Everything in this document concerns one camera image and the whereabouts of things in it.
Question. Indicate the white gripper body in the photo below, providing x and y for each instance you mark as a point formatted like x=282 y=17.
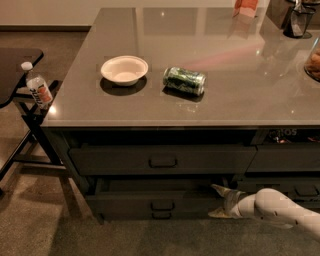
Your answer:
x=234 y=204

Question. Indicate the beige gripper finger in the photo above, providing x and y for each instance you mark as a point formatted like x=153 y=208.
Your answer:
x=219 y=213
x=222 y=191

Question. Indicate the drawer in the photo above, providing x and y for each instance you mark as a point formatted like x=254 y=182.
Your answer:
x=286 y=158
x=155 y=216
x=162 y=159
x=296 y=189
x=142 y=197
x=312 y=205

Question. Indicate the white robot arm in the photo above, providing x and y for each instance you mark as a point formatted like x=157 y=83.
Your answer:
x=268 y=206

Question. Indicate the green soda can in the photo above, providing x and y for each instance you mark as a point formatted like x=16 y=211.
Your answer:
x=183 y=80

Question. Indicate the glass snack jar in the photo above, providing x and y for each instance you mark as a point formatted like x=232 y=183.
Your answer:
x=312 y=64

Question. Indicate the white paper bowl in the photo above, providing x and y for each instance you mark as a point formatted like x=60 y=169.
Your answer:
x=124 y=70

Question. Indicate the orange snack bag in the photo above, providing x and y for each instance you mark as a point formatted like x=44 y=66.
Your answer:
x=245 y=7

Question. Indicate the black glass holder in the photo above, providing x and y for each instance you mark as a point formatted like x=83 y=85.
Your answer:
x=297 y=20

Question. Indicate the clear plastic drink bottle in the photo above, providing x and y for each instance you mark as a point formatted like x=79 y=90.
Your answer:
x=37 y=86

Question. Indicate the dark cabinet frame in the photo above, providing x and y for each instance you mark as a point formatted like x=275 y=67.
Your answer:
x=63 y=139

